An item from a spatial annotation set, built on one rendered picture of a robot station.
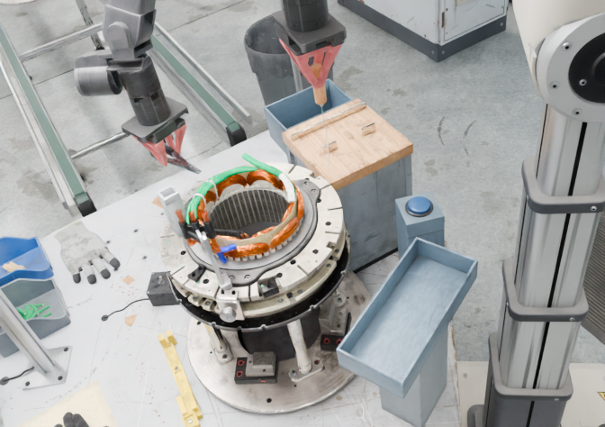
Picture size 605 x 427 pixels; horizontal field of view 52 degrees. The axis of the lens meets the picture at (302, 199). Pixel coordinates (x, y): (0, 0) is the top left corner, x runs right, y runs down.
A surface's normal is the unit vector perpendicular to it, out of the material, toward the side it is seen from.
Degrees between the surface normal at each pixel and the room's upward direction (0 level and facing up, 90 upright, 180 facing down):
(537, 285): 90
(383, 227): 90
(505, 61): 0
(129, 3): 73
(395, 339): 0
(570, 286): 90
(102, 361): 0
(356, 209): 90
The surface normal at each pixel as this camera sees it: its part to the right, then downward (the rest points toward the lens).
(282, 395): -0.14, -0.72
